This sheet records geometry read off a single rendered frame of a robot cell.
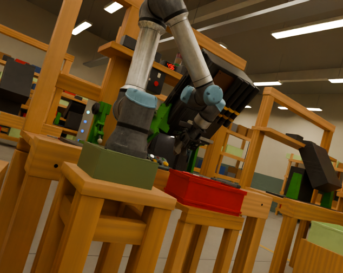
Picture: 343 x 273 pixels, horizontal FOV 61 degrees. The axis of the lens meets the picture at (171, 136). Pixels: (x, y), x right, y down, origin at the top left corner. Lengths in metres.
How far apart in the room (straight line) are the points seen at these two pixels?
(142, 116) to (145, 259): 0.46
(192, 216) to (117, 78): 1.10
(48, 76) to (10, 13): 9.99
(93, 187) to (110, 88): 1.18
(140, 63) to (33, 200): 0.68
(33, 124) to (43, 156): 0.61
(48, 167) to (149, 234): 0.52
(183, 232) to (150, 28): 0.82
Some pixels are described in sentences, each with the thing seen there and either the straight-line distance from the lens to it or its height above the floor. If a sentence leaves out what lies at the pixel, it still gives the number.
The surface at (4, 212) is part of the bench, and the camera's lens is 1.94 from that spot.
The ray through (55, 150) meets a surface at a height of 0.87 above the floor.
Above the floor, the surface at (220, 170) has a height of 0.95.
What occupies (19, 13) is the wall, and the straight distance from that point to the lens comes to 11.85.
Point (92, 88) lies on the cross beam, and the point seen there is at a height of 1.25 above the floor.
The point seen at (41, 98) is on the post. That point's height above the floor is 1.08.
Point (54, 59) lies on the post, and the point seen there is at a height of 1.32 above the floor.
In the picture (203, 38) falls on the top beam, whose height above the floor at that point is 1.91.
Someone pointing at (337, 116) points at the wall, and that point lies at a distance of 11.35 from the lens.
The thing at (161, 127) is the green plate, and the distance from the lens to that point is 1.71.
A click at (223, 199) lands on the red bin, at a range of 1.34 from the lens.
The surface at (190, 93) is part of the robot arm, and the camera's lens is 1.23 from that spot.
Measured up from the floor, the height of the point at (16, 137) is 0.28.
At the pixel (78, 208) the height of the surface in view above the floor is 0.77.
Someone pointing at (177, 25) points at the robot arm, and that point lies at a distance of 1.13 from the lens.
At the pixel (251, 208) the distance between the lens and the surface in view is 1.96.
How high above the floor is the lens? 0.99
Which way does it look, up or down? 3 degrees up
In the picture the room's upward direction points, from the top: 16 degrees clockwise
